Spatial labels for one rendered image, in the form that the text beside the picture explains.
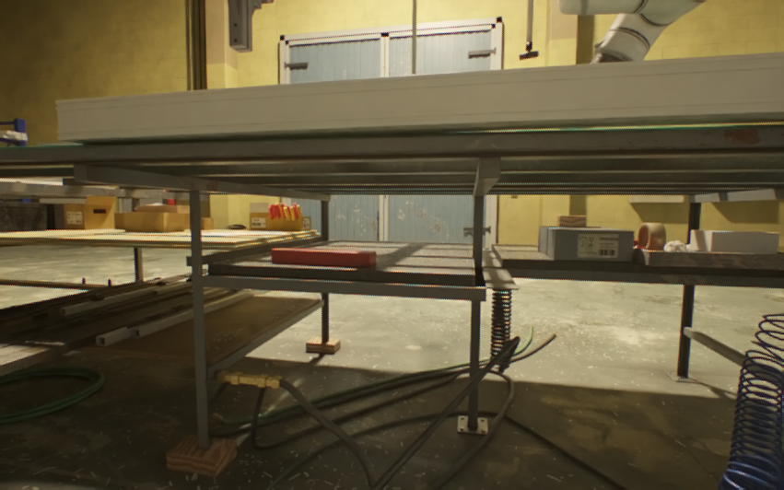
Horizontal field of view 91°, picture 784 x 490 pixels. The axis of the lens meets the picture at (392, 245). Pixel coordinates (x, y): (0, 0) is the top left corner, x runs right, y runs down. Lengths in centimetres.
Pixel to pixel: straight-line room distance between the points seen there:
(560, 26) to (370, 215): 434
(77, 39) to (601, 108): 1126
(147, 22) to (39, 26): 277
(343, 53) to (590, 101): 748
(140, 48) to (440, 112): 989
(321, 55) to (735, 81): 769
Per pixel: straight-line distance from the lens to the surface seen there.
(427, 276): 98
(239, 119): 70
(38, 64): 1220
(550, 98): 60
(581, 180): 123
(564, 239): 136
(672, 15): 90
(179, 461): 140
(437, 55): 759
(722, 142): 69
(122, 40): 1069
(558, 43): 736
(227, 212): 813
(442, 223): 709
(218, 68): 860
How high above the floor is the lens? 74
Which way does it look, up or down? 5 degrees down
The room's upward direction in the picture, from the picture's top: 1 degrees clockwise
